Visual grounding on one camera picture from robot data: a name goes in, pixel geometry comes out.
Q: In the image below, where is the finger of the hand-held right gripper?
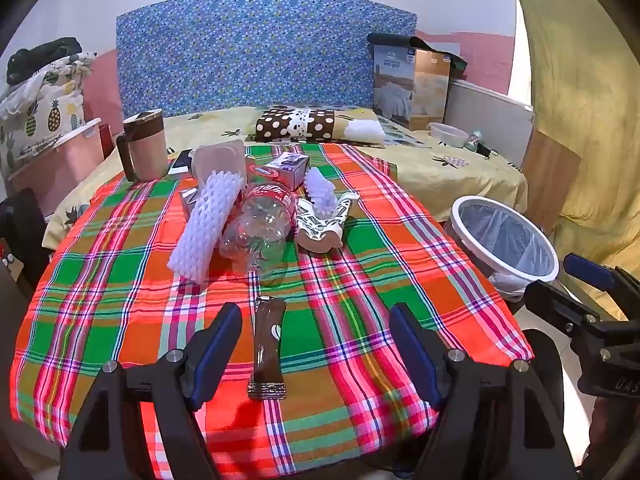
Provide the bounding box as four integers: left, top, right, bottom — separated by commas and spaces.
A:
563, 253, 618, 293
524, 279, 601, 331

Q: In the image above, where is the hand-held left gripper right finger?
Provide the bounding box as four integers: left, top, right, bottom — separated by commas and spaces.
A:
389, 302, 576, 480

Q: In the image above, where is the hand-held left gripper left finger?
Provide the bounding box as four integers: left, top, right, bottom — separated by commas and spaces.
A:
59, 302, 244, 480

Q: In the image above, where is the brown sachet packet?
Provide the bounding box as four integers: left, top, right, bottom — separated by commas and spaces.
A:
247, 296, 288, 401

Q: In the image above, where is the clear plastic bin liner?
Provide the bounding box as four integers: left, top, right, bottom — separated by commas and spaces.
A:
462, 200, 553, 301

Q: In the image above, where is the white trash bin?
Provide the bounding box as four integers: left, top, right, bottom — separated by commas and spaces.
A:
442, 195, 561, 301

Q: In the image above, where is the large white foam net sleeve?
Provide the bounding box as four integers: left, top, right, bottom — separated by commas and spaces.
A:
167, 170, 243, 283

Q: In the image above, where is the clear plastic bottle red label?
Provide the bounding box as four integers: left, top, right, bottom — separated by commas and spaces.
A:
220, 182, 299, 278

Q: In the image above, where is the cream printed paper bag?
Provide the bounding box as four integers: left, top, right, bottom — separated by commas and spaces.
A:
295, 192, 361, 253

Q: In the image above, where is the small white foam net sleeve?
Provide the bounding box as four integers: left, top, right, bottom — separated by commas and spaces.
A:
302, 166, 341, 218

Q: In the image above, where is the clear plastic container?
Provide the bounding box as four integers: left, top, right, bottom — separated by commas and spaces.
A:
191, 141, 247, 188

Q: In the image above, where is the purple white carton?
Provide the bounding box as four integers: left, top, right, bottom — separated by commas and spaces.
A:
265, 152, 310, 191

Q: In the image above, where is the wooden board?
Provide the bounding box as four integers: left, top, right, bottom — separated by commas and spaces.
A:
520, 127, 583, 236

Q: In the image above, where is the plaid blanket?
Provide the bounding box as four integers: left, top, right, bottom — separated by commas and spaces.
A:
10, 142, 533, 480

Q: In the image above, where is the yellow curtain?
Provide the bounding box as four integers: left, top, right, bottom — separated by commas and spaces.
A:
502, 0, 640, 321

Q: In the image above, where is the yellow pineapple print bed sheet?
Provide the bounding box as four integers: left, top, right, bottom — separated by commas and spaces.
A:
42, 105, 528, 251

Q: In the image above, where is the smartphone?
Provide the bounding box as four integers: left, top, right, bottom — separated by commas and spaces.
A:
167, 149, 198, 178

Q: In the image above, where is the white board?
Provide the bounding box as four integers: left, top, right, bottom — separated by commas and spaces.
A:
445, 79, 535, 168

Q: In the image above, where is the white plastic bowl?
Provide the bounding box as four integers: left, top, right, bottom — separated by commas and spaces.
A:
427, 121, 469, 148

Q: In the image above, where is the brown and cream mug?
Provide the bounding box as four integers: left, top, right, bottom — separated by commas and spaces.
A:
116, 109, 171, 182

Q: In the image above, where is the leaf print pillow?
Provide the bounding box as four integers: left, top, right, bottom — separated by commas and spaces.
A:
375, 115, 437, 149

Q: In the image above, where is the brown polka dot pillow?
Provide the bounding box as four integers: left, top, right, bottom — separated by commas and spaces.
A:
254, 106, 386, 143

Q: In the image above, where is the black floor bag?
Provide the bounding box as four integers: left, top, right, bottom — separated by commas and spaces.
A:
0, 192, 51, 281

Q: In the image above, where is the pink storage box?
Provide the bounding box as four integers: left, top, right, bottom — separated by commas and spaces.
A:
7, 117, 113, 216

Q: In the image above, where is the red box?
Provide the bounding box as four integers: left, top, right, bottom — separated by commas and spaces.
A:
97, 122, 114, 159

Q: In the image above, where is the printed cardboard bedding box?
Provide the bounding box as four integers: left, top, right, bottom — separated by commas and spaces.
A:
372, 42, 451, 131

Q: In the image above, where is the pineapple print bedding bundle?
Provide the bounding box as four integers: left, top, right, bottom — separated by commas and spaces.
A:
0, 55, 96, 181

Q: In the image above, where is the blue floral headboard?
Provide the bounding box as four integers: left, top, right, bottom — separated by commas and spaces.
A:
116, 0, 418, 121

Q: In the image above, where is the black bag on cardboard box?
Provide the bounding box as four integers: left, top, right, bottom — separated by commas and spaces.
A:
367, 31, 468, 73

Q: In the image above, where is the black bag on bedding bundle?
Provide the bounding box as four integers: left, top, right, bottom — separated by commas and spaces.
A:
6, 37, 83, 86

